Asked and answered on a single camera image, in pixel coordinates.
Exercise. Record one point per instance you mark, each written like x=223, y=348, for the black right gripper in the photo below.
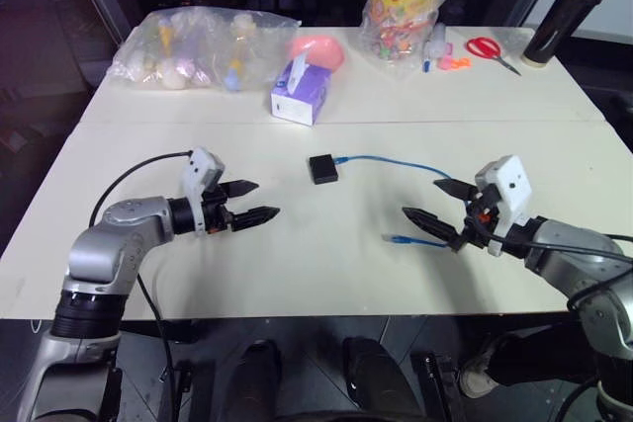
x=480, y=219

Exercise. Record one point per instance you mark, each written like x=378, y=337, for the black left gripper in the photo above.
x=215, y=214

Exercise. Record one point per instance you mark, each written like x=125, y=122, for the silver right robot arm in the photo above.
x=581, y=264

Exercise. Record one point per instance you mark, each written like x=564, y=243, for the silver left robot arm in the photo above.
x=111, y=244

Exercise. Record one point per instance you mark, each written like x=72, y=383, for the small black box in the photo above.
x=324, y=169

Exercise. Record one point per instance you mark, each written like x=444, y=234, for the purple tissue box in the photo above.
x=300, y=93

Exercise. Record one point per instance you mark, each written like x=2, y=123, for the small colourful toy pieces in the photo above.
x=447, y=62

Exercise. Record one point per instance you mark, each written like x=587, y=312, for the clear bag of toys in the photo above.
x=198, y=49

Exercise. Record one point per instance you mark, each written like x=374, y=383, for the pink plastic bowl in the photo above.
x=317, y=50

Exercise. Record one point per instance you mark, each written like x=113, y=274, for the bystander white shoe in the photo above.
x=477, y=380

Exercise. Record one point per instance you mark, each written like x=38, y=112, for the dark rounded left foot shape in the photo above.
x=254, y=380

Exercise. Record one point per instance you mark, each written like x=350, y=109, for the dark rounded foot shape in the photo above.
x=254, y=380
x=368, y=377

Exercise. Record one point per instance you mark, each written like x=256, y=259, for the dark rounded right foot shape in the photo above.
x=368, y=377

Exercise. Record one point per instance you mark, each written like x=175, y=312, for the candy jar with yellow lid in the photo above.
x=403, y=2

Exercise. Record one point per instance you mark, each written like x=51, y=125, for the black cylindrical bottle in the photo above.
x=564, y=19

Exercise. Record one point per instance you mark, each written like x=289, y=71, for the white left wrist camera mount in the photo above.
x=199, y=174

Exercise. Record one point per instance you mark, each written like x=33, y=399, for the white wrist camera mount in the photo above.
x=509, y=194
x=199, y=174

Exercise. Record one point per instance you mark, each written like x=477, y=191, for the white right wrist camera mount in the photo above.
x=509, y=194

